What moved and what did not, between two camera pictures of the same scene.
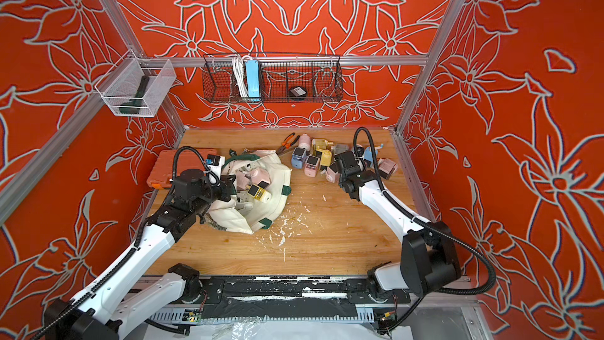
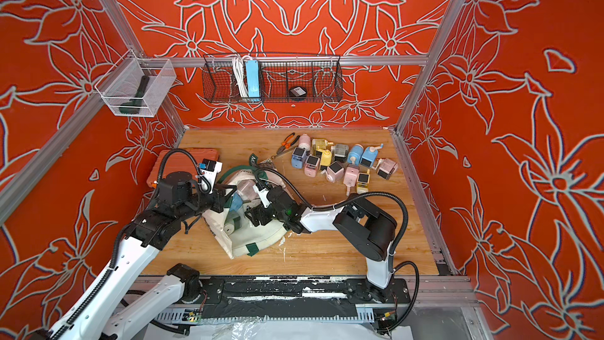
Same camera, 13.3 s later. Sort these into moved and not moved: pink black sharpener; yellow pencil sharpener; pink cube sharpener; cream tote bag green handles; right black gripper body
Moved: cream tote bag green handles; right black gripper body
Not moved: yellow pencil sharpener; pink black sharpener; pink cube sharpener
